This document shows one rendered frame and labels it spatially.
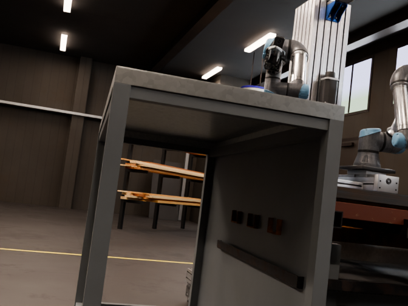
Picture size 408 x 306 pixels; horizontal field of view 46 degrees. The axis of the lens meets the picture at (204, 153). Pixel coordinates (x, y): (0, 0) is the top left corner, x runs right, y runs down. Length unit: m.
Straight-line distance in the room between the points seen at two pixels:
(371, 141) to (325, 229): 1.63
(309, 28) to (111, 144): 2.08
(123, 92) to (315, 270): 0.65
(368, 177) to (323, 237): 1.52
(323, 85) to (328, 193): 1.66
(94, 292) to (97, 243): 0.11
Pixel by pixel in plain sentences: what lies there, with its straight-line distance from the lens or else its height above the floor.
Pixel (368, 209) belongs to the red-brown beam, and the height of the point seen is 0.79.
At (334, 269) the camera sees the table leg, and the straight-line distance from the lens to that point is 1.53.
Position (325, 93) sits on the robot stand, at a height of 1.44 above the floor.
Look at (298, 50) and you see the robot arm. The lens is 2.68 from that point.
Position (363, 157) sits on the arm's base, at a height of 1.09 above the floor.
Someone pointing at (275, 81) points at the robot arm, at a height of 1.37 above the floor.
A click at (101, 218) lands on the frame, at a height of 0.69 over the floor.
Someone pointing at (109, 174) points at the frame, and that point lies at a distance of 1.13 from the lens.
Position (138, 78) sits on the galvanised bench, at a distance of 1.16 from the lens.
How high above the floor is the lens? 0.78
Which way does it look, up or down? 5 degrees up
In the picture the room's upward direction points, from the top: 7 degrees clockwise
